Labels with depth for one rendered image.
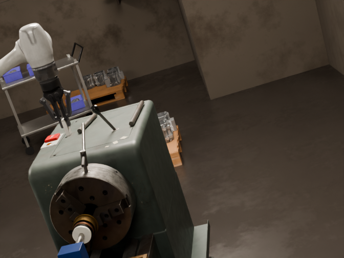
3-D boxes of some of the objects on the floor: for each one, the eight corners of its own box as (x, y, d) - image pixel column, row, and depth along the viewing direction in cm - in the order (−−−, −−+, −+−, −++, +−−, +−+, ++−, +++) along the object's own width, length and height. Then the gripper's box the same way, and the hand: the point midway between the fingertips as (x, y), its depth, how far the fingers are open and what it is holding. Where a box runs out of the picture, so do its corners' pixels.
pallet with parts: (181, 135, 621) (172, 106, 611) (186, 163, 549) (176, 130, 539) (75, 166, 626) (64, 137, 617) (66, 198, 554) (54, 167, 545)
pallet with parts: (128, 83, 888) (121, 63, 878) (127, 97, 816) (120, 76, 806) (56, 105, 893) (48, 85, 883) (48, 121, 821) (40, 100, 811)
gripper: (29, 85, 237) (51, 142, 245) (61, 77, 235) (83, 134, 243) (35, 80, 244) (56, 135, 252) (66, 71, 242) (86, 127, 250)
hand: (66, 127), depth 246 cm, fingers closed
